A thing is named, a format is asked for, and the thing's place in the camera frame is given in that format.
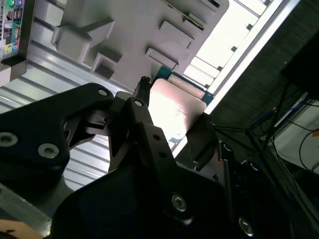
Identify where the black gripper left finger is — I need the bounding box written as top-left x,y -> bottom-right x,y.
0,76 -> 194,222

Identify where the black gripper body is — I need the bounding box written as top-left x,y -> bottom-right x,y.
51,163 -> 300,239

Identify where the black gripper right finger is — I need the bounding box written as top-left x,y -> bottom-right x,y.
186,113 -> 265,237

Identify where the CPU with silver top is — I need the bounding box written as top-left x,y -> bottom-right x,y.
147,65 -> 215,146

